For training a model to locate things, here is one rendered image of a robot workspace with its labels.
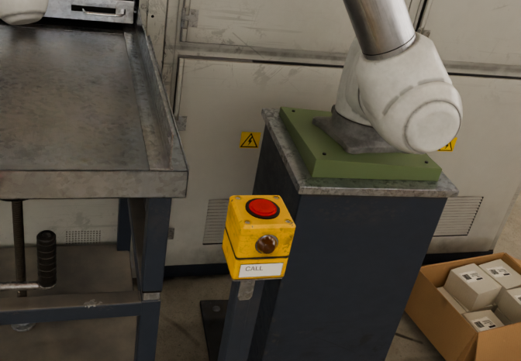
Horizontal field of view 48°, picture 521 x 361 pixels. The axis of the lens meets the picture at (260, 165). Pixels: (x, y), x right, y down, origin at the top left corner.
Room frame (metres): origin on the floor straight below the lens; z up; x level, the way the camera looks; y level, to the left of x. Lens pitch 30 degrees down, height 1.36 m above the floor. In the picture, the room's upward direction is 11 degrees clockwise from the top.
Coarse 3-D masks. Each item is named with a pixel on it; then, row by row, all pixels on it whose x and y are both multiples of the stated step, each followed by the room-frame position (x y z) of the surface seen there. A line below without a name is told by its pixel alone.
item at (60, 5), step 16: (64, 0) 1.44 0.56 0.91; (80, 0) 1.45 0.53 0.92; (96, 0) 1.46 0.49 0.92; (112, 0) 1.48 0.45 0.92; (128, 0) 1.50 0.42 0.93; (48, 16) 1.42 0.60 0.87; (64, 16) 1.44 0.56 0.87; (80, 16) 1.45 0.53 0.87; (96, 16) 1.47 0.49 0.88; (128, 16) 1.49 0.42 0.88
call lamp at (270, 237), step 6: (264, 234) 0.65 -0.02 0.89; (270, 234) 0.65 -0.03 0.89; (258, 240) 0.65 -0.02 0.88; (264, 240) 0.64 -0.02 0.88; (270, 240) 0.65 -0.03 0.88; (276, 240) 0.66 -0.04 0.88; (258, 246) 0.64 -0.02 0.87; (264, 246) 0.64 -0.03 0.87; (270, 246) 0.64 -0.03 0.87; (276, 246) 0.65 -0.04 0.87; (258, 252) 0.65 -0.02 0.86; (264, 252) 0.64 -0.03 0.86; (270, 252) 0.64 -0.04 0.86
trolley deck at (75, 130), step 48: (0, 48) 1.21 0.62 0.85; (48, 48) 1.27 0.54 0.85; (96, 48) 1.32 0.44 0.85; (0, 96) 0.98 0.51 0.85; (48, 96) 1.02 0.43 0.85; (96, 96) 1.06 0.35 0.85; (0, 144) 0.81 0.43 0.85; (48, 144) 0.84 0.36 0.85; (96, 144) 0.87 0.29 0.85; (0, 192) 0.74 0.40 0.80; (48, 192) 0.77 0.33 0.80; (96, 192) 0.79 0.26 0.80; (144, 192) 0.82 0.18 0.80
